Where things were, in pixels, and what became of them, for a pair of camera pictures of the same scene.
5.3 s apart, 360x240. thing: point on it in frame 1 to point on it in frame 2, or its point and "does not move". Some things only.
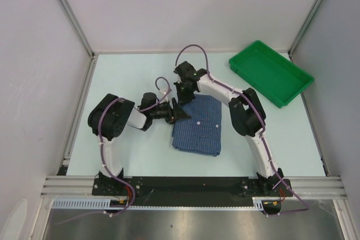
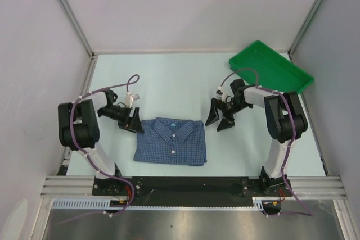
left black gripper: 175,113 to 134,123
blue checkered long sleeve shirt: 200,134 to 171,140
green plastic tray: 275,77 does not move
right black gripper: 182,99 to 214,116
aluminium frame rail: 79,186 does not move
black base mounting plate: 189,191 does not move
